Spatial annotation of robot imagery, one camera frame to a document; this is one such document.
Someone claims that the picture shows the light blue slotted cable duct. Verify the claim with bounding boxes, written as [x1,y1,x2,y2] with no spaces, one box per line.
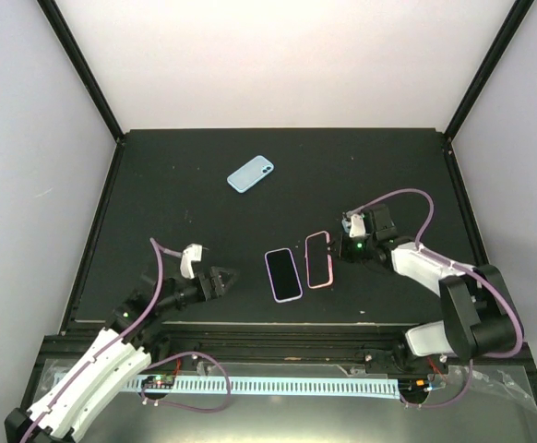
[120,375,400,400]

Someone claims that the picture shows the small circuit board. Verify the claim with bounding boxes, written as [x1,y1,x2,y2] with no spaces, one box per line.
[406,378,439,392]
[142,375,175,389]

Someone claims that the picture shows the right purple base cable loop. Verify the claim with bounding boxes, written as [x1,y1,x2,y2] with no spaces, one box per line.
[400,357,475,411]

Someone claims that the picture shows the right small circuit board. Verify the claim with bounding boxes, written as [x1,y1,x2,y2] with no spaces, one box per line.
[406,378,439,392]

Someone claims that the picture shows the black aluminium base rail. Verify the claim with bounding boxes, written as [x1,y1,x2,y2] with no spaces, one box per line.
[42,322,532,375]

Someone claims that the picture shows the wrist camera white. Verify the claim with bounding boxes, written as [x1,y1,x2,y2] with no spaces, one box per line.
[341,213,366,239]
[180,244,203,280]

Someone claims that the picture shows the pink phone case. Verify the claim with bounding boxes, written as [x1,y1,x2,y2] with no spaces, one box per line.
[304,230,335,290]

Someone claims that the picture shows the left small circuit board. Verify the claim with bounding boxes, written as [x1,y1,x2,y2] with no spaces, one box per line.
[142,375,175,389]

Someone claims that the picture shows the black phone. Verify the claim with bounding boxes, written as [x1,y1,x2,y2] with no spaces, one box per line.
[267,250,301,300]

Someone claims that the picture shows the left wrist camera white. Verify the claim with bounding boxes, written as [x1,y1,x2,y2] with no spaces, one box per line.
[180,244,203,280]

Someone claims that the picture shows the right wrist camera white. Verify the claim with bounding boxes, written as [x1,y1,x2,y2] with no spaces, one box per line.
[341,213,366,239]

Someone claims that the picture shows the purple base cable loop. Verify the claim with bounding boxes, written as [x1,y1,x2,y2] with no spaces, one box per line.
[138,351,233,411]
[400,357,475,411]

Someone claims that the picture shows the right black frame post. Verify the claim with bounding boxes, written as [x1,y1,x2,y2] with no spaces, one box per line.
[444,0,534,141]

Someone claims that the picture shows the left black frame post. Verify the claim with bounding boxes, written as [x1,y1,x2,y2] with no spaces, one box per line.
[37,0,125,142]

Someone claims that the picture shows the red phone case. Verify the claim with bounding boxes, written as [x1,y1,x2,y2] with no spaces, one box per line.
[306,233,332,286]

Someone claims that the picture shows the left purple base cable loop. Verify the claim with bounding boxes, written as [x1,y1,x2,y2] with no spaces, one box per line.
[138,351,233,411]

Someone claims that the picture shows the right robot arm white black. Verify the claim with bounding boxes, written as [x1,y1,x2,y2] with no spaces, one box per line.
[338,204,524,372]

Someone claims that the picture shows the lilac phone case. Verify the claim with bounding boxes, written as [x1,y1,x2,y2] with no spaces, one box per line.
[264,247,304,305]

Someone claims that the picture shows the light blue phone case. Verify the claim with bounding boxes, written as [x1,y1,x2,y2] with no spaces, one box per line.
[227,155,275,194]

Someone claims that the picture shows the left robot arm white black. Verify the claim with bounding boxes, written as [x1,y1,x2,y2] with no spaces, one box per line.
[5,266,239,442]

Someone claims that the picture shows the black frame post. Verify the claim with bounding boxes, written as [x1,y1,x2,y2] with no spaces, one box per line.
[444,0,534,141]
[37,0,125,142]

